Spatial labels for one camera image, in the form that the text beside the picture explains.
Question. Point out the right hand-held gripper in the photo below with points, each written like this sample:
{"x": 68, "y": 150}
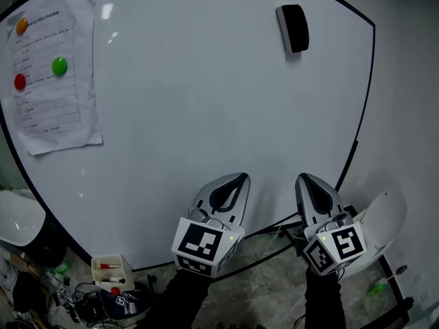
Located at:
{"x": 348, "y": 243}

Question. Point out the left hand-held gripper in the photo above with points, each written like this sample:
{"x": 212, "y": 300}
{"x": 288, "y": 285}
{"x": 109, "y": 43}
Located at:
{"x": 199, "y": 243}

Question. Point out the black and white whiteboard eraser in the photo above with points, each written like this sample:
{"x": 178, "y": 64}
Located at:
{"x": 295, "y": 27}

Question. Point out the person's right forearm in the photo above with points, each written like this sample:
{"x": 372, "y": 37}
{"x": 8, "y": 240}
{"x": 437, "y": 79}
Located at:
{"x": 324, "y": 300}

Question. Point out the person's left forearm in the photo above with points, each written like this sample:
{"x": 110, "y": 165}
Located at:
{"x": 181, "y": 300}

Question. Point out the small red object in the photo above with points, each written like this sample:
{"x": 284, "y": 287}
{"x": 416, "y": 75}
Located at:
{"x": 108, "y": 266}

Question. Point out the white open-lid toilet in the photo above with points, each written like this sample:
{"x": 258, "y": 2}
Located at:
{"x": 384, "y": 218}

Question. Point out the cream marker holder box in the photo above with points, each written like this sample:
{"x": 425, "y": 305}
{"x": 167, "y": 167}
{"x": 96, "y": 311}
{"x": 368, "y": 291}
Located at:
{"x": 128, "y": 276}

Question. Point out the black oval case with tags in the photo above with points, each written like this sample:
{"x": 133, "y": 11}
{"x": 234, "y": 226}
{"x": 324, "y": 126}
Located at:
{"x": 137, "y": 307}

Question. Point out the red round magnet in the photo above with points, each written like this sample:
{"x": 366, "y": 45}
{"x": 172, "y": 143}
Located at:
{"x": 20, "y": 81}
{"x": 115, "y": 291}

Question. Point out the green wet wipes packet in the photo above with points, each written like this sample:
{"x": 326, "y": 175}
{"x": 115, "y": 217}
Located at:
{"x": 61, "y": 268}

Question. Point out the creased printed paper sheet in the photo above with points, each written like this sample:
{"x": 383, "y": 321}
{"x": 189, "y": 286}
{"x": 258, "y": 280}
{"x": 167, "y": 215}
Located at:
{"x": 51, "y": 115}

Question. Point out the white oval basin green base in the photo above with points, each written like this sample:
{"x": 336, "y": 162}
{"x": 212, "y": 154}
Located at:
{"x": 17, "y": 218}

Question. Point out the green round magnet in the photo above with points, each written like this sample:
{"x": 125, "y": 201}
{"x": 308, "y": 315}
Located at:
{"x": 59, "y": 66}

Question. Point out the orange round magnet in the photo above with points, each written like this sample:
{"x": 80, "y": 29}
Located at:
{"x": 21, "y": 26}

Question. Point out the whiteboard with black frame stand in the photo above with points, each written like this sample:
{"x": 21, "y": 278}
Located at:
{"x": 205, "y": 115}

